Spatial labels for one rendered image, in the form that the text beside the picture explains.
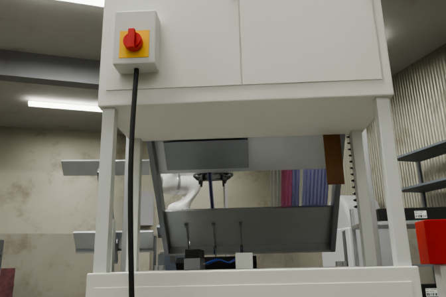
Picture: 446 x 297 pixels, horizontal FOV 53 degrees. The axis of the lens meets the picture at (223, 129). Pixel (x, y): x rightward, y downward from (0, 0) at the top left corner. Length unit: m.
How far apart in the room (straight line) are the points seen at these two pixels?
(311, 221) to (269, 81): 0.92
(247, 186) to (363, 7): 8.97
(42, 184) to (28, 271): 1.59
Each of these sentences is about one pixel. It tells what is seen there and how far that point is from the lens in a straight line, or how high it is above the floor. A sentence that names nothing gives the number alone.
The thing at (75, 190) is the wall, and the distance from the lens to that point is 9.33.
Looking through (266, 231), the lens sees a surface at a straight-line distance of 1.89.
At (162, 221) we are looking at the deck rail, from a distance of 1.83.
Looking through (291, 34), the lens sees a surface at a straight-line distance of 1.14.
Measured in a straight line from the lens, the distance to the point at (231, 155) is 1.63.
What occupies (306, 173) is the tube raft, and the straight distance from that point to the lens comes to 1.75.
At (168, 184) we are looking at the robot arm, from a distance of 2.39.
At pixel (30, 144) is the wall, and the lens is 9.55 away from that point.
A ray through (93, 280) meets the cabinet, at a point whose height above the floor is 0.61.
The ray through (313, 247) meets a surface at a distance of 1.94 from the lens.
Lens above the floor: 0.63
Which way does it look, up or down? 17 degrees up
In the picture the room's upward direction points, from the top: 1 degrees counter-clockwise
